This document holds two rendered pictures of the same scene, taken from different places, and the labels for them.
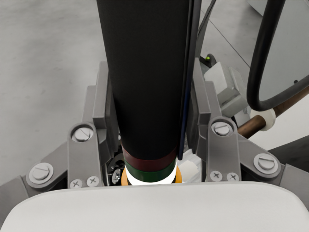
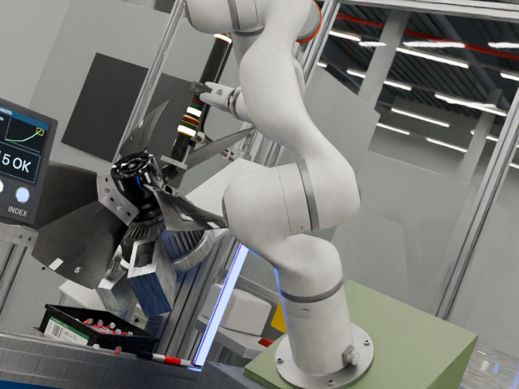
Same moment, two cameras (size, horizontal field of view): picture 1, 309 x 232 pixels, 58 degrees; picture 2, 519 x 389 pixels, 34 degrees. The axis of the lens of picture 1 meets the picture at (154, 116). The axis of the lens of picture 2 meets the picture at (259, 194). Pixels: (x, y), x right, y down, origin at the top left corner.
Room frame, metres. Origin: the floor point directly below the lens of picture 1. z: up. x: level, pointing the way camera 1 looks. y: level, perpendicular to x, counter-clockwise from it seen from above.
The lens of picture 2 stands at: (-1.63, 1.29, 1.24)
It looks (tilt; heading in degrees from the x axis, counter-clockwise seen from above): 1 degrees up; 317
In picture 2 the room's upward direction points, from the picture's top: 21 degrees clockwise
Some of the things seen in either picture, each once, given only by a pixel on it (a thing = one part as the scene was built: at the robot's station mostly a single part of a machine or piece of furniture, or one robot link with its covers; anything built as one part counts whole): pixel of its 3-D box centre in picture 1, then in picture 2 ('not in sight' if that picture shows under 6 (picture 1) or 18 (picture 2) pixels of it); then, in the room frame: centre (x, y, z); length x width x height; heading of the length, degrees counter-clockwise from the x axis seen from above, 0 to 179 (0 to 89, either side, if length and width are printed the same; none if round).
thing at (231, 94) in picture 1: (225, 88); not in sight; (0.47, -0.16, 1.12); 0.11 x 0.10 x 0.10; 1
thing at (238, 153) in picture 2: not in sight; (235, 160); (0.47, -0.50, 1.35); 0.10 x 0.07 x 0.08; 126
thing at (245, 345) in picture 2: not in sight; (233, 336); (0.22, -0.54, 0.85); 0.36 x 0.24 x 0.03; 1
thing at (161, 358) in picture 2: not in sight; (164, 359); (-0.27, 0.11, 0.87); 0.14 x 0.01 x 0.01; 89
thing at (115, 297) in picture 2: not in sight; (116, 290); (0.13, 0.00, 0.91); 0.12 x 0.08 x 0.12; 91
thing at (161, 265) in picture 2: not in sight; (153, 275); (0.05, -0.03, 0.98); 0.20 x 0.16 x 0.20; 91
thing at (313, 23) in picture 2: not in sight; (298, 19); (0.52, -0.58, 1.88); 0.17 x 0.15 x 0.16; 1
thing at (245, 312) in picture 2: not in sight; (233, 308); (0.30, -0.57, 0.92); 0.17 x 0.16 x 0.11; 91
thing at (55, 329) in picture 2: not in sight; (98, 336); (-0.10, 0.17, 0.85); 0.22 x 0.17 x 0.07; 107
